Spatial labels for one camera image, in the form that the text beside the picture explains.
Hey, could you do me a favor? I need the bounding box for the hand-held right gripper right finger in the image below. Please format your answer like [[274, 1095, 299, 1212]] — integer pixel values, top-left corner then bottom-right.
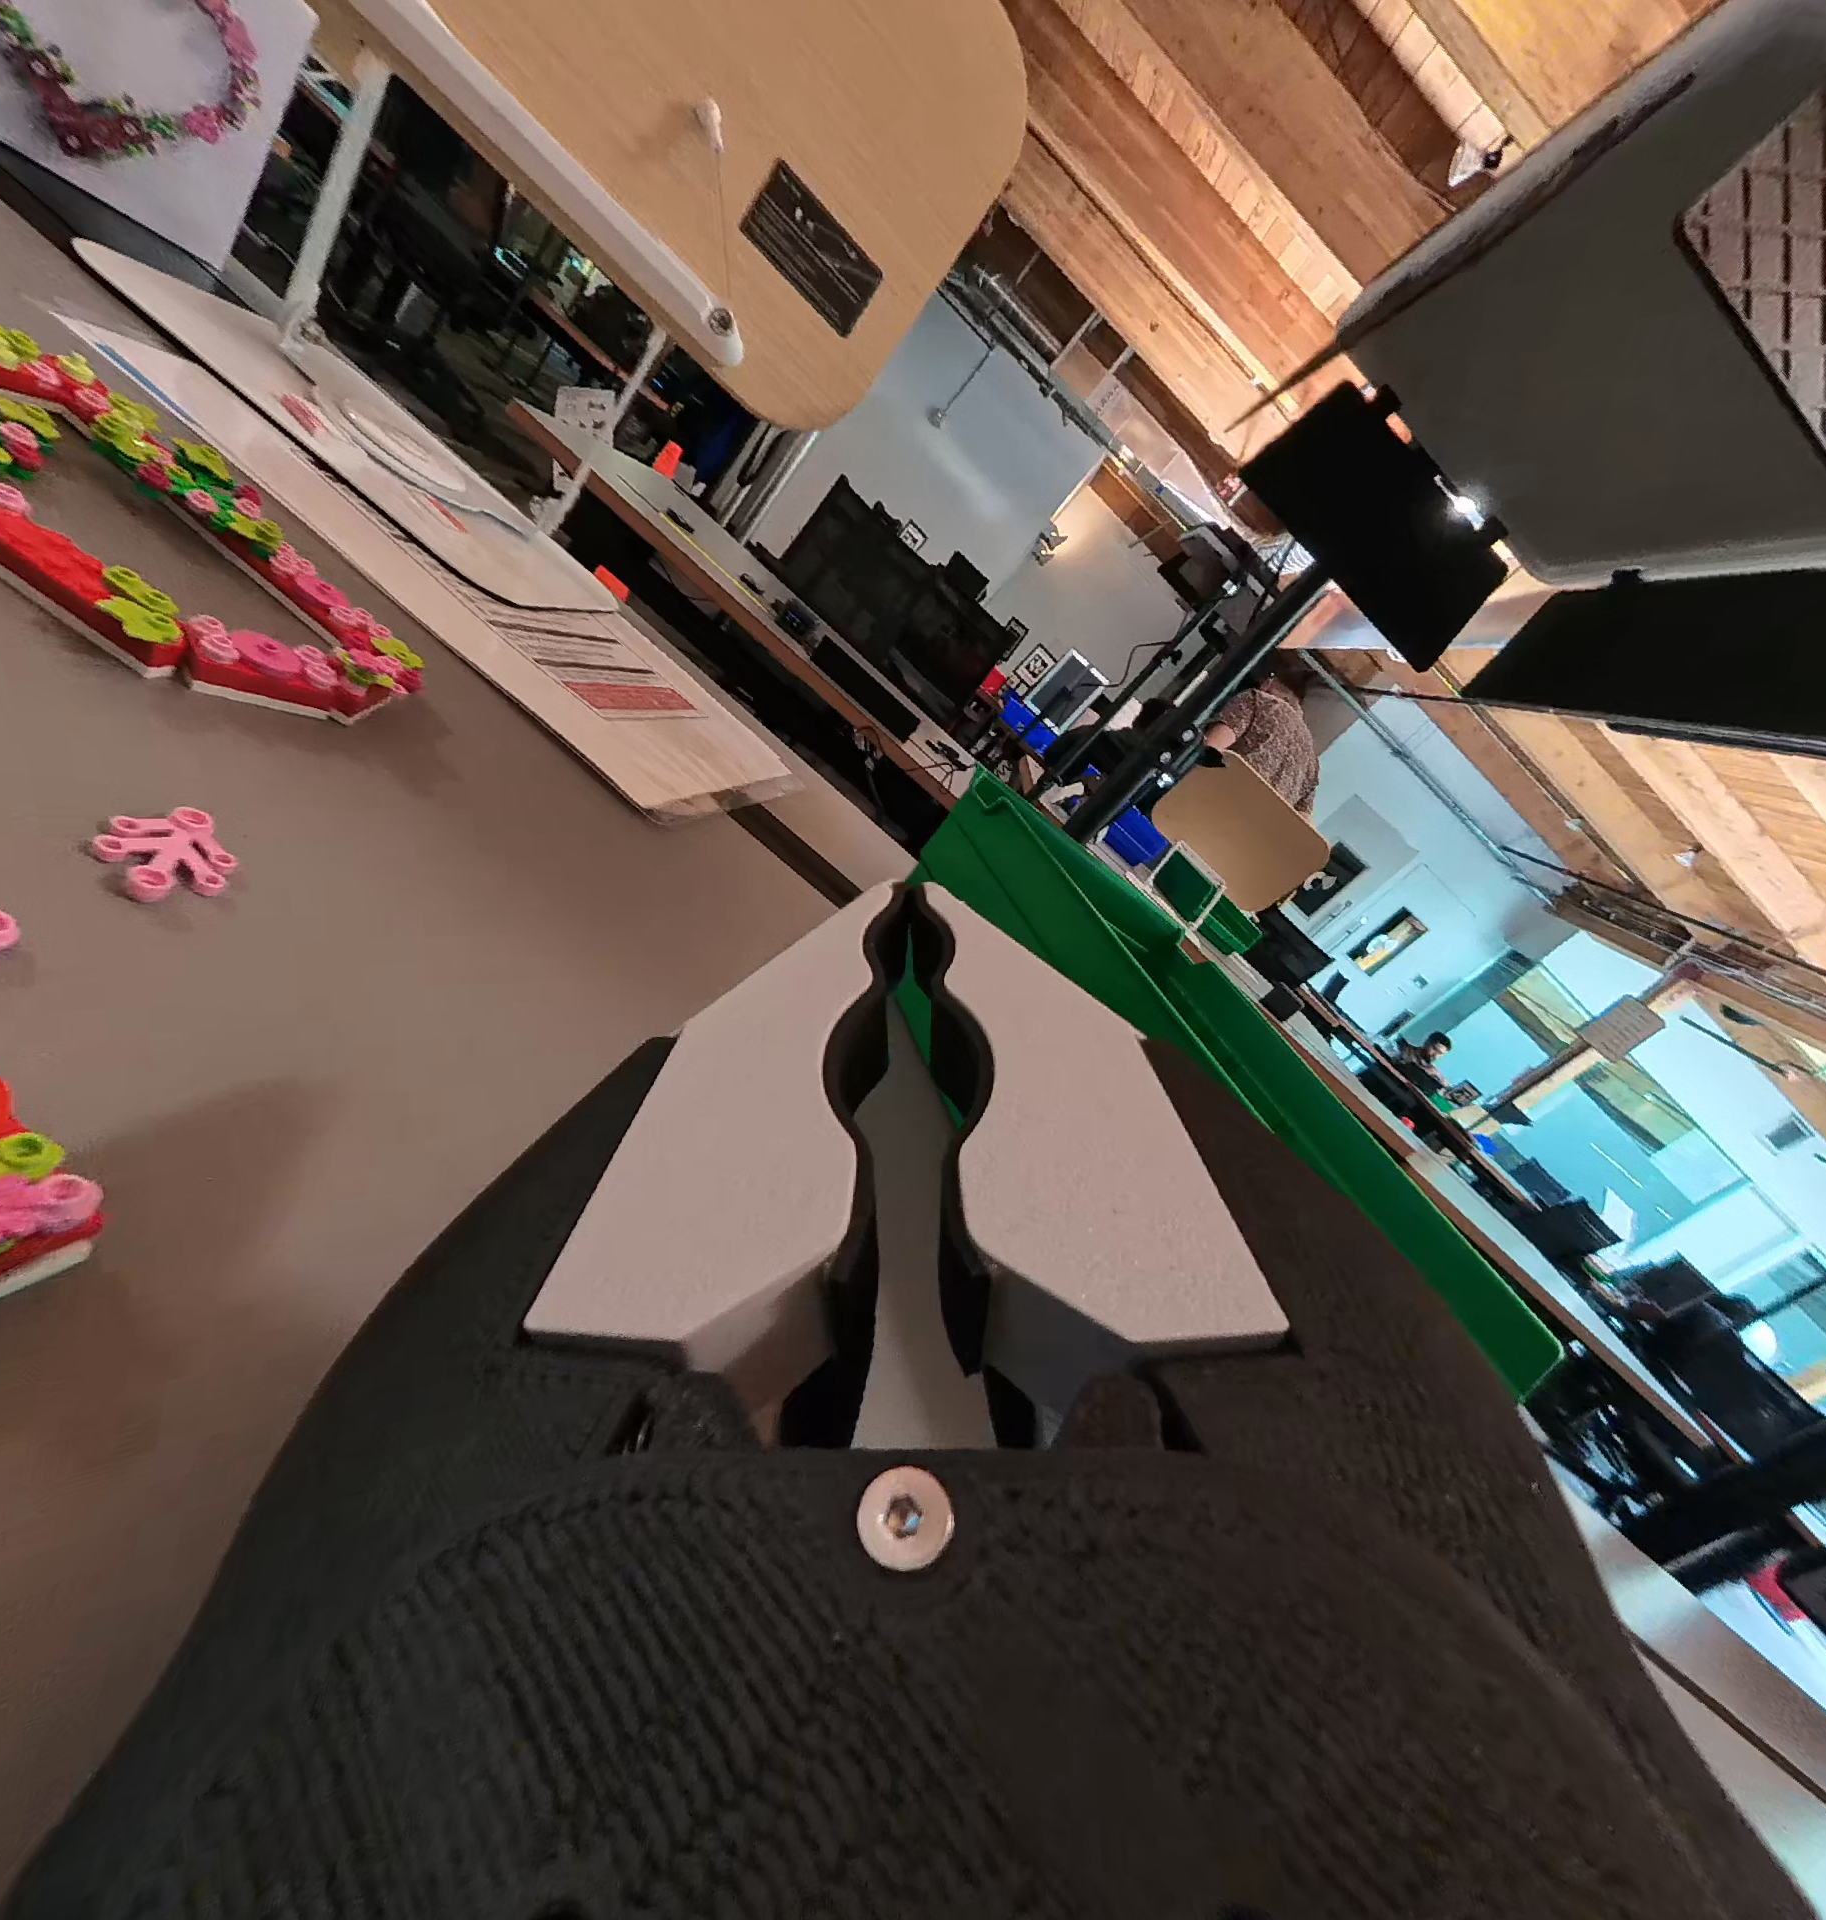
[[913, 883, 1291, 1440]]

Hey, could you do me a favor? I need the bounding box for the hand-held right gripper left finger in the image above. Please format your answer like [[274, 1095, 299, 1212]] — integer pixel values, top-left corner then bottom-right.
[[523, 883, 914, 1449]]

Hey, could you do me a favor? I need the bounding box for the pink lego branch piece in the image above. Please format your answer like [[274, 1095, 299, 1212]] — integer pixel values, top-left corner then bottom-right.
[[87, 808, 239, 905]]

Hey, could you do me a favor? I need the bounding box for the partly built red lego heart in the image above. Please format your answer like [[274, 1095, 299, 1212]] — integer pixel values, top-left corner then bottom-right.
[[0, 318, 427, 725]]

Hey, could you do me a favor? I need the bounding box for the small red flowered lego assembly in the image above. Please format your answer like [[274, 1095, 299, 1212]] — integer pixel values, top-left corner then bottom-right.
[[0, 1057, 107, 1323]]

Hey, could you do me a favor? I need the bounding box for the yellow lego box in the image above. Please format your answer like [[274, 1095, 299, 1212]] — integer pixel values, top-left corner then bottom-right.
[[0, 0, 319, 275]]

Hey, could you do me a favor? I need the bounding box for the large green bin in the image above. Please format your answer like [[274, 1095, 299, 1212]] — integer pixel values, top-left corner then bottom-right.
[[913, 771, 1567, 1404]]

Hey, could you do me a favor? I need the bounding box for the small green bin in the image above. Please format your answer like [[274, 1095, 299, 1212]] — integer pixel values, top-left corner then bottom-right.
[[1152, 842, 1262, 955]]

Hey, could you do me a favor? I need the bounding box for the wooden back chair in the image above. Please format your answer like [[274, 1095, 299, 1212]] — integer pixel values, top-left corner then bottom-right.
[[1152, 751, 1332, 915]]

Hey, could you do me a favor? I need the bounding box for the laminated paper sheet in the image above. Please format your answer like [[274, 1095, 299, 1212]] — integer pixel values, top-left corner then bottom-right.
[[57, 315, 793, 825]]

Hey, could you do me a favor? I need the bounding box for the black metal pole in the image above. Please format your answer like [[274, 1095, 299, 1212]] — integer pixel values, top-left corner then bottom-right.
[[1062, 562, 1334, 842]]

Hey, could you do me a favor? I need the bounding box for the black flat monitor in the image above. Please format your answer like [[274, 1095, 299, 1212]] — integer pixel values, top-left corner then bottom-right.
[[810, 636, 923, 740]]

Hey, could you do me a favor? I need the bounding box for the large black monitor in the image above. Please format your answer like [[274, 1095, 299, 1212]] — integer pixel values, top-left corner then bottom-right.
[[777, 477, 1022, 706]]

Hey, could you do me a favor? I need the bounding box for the background work table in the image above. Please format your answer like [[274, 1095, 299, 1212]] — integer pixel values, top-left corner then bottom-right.
[[508, 402, 1005, 813]]

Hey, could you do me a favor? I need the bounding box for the small black ceiling panel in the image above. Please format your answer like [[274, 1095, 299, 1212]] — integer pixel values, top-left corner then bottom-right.
[[1241, 381, 1511, 673]]

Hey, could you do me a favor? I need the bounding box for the large black ceiling panel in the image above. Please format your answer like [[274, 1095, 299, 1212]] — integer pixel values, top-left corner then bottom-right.
[[1459, 562, 1826, 744]]

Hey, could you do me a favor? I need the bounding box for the grey ceiling unit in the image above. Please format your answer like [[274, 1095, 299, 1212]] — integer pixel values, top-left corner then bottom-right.
[[1340, 0, 1826, 590]]

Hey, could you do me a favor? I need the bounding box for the white desk lamp wooden shade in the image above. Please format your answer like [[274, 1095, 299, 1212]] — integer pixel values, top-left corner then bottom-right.
[[72, 0, 1027, 615]]

